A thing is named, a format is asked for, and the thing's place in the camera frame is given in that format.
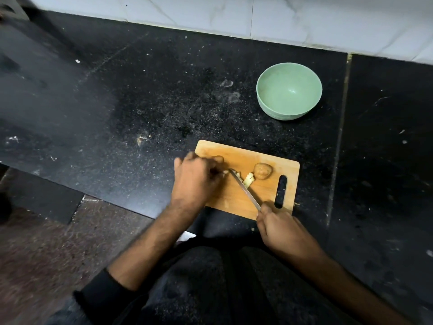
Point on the person's left forearm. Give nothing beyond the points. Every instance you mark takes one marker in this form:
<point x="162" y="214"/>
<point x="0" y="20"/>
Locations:
<point x="149" y="243"/>

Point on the person's black clothing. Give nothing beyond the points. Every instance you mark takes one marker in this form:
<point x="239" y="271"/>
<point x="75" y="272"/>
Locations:
<point x="209" y="287"/>

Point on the pale cut potato slices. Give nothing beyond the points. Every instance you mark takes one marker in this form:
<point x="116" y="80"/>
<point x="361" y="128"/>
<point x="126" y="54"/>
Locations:
<point x="247" y="180"/>

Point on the person's left fingers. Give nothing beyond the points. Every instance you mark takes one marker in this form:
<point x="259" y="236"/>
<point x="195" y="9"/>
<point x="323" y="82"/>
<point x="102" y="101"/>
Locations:
<point x="211" y="165"/>

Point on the person's right hand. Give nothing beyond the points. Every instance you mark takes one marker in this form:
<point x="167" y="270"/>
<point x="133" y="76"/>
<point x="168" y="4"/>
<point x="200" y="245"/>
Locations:
<point x="282" y="230"/>

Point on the green bowl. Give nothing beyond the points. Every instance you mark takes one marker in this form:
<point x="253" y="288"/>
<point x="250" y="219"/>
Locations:
<point x="288" y="90"/>

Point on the person's right fingers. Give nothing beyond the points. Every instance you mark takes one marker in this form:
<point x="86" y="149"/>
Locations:
<point x="265" y="213"/>

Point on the person's left hand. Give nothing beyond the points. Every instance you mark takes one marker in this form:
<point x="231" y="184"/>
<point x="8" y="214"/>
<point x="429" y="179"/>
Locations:
<point x="194" y="181"/>

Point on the wooden cutting board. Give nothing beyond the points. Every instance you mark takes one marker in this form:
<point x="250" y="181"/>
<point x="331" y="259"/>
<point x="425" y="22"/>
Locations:
<point x="248" y="179"/>

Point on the person's right forearm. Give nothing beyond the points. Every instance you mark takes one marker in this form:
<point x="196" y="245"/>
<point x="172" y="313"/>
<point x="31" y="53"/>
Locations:
<point x="348" y="287"/>

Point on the steel kitchen knife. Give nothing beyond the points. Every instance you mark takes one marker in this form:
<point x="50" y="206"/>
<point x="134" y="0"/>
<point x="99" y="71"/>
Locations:
<point x="246" y="191"/>

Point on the potato piece being cut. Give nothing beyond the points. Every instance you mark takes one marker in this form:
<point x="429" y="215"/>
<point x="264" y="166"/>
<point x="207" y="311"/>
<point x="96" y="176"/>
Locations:
<point x="223" y="165"/>

